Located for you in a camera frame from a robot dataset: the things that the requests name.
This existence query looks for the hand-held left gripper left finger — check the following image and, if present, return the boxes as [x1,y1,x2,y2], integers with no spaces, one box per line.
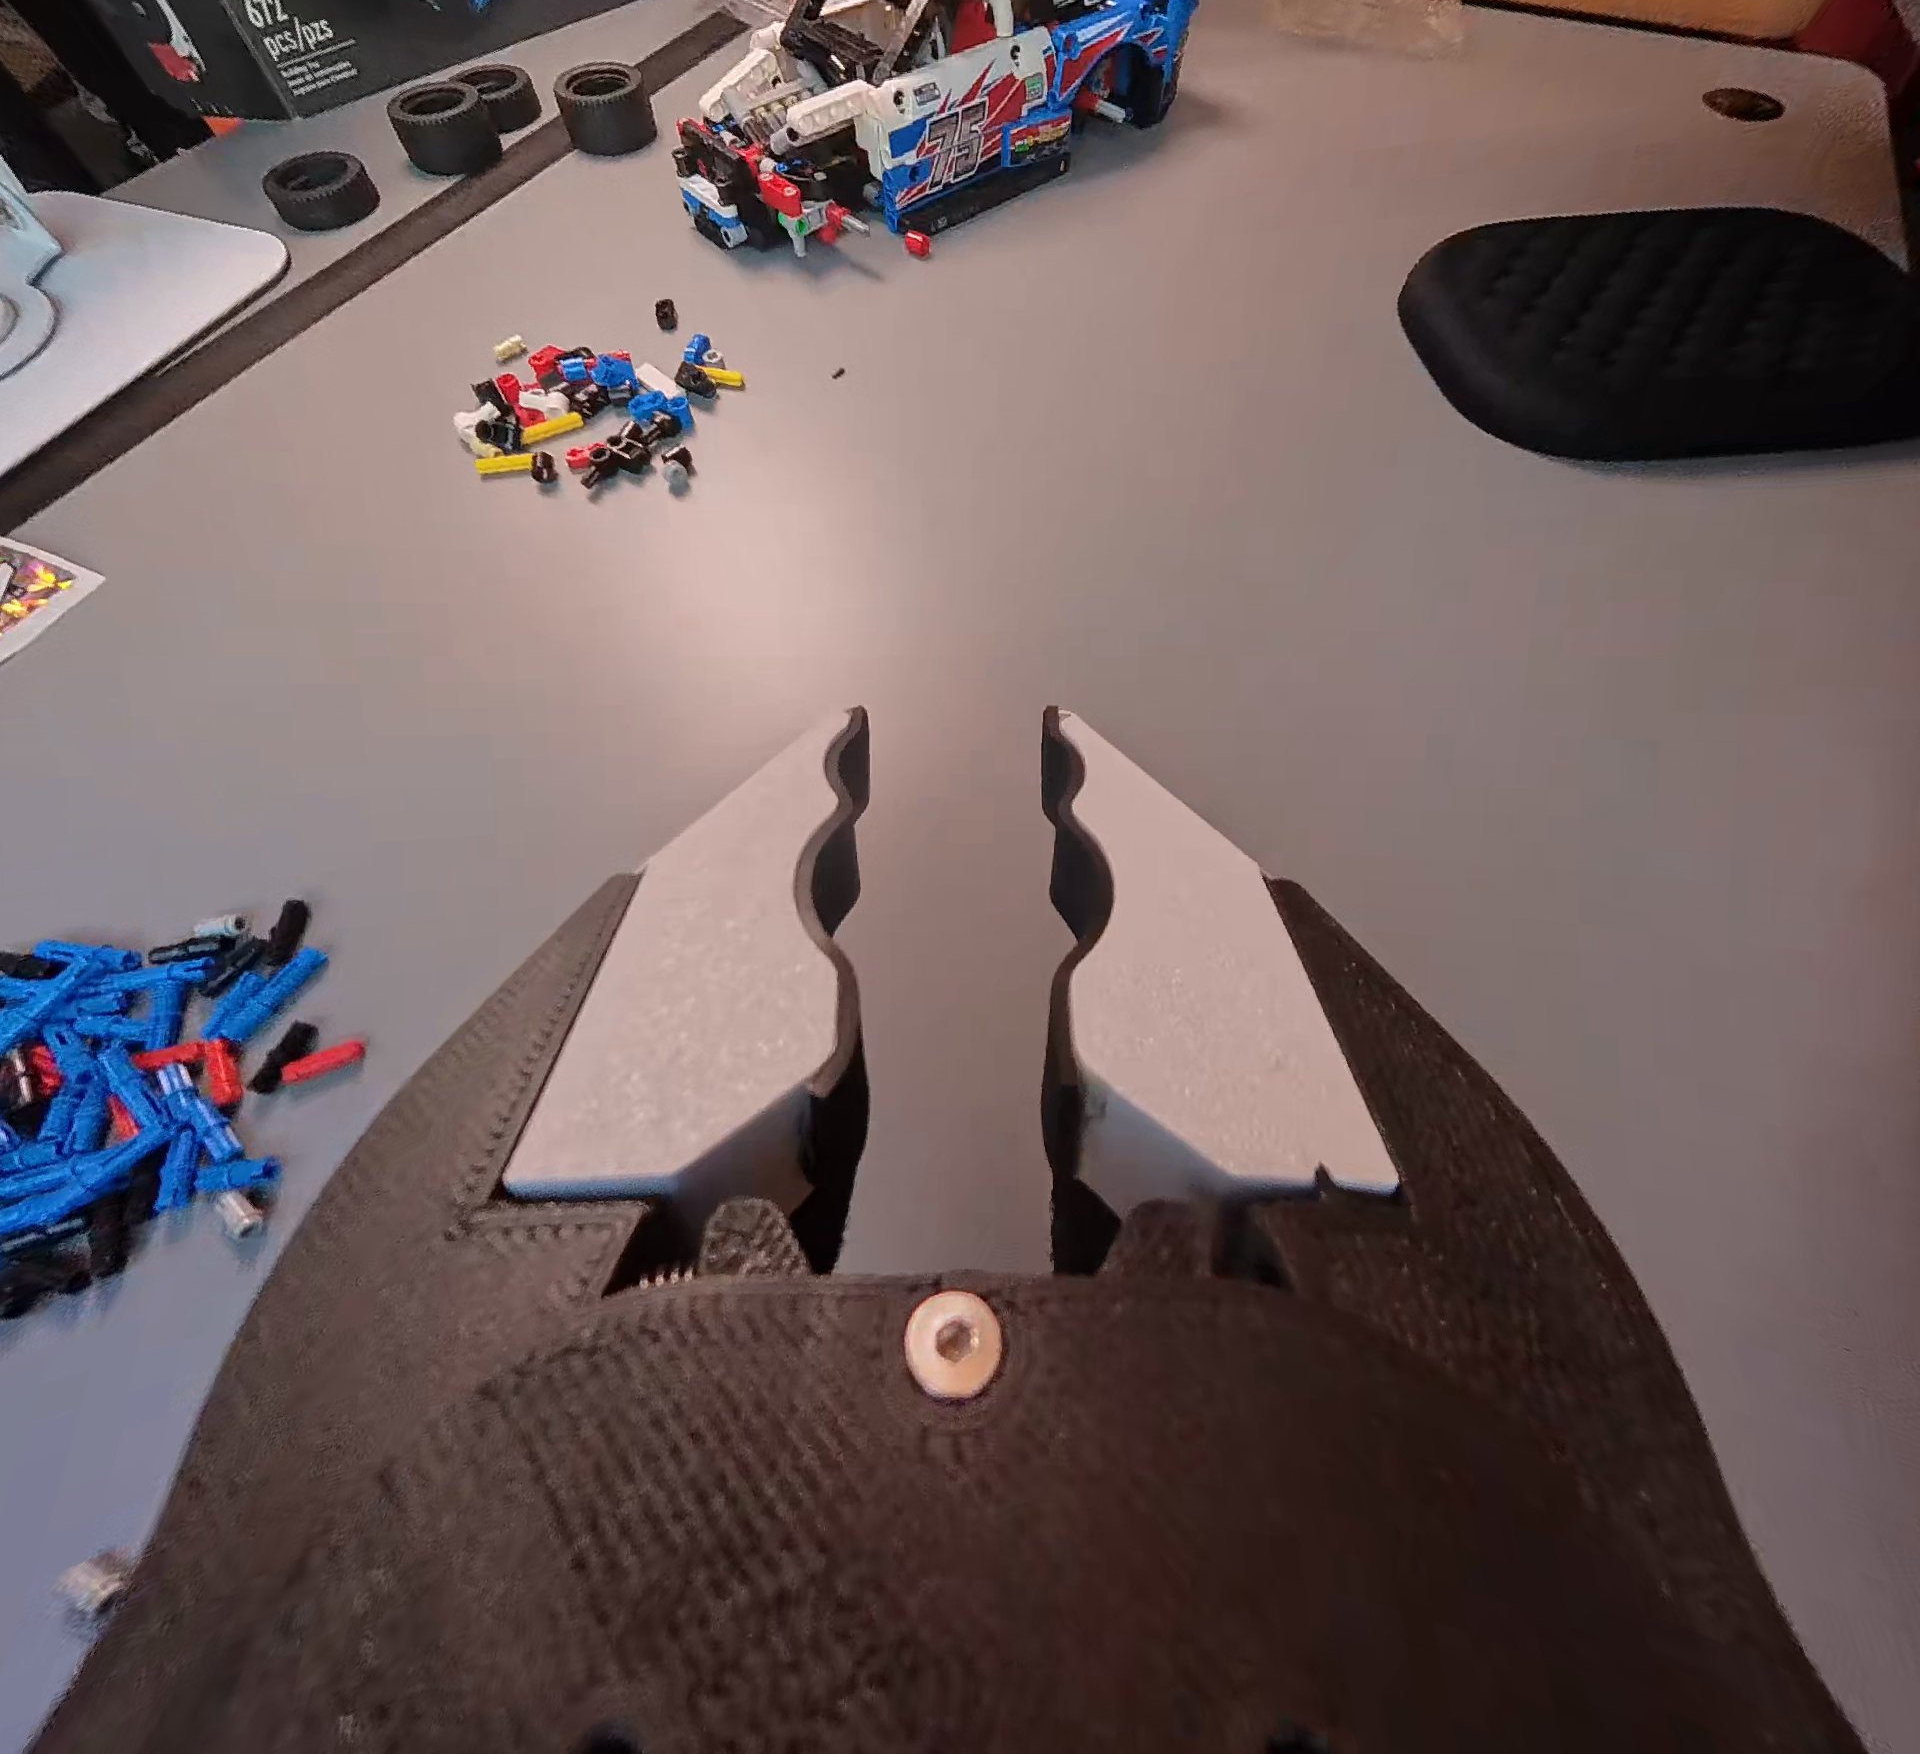
[498,708,876,1247]

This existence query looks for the white book stand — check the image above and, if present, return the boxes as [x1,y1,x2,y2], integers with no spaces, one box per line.
[0,156,291,483]

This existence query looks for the lego race car model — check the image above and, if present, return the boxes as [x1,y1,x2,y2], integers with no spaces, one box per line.
[670,0,1203,261]

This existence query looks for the lego sticker sheet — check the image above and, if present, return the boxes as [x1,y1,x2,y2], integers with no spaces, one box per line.
[0,537,107,666]

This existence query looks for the pile of mixed lego pieces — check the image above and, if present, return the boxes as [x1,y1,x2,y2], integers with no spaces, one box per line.
[455,333,747,492]

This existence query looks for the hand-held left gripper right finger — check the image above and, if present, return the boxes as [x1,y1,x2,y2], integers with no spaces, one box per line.
[1042,706,1405,1277]

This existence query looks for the black padded wrist rest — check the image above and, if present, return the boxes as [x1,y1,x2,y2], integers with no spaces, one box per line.
[1395,209,1920,465]

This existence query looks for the pile of blue lego pins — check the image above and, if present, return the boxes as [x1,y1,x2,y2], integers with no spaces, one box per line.
[0,900,370,1321]

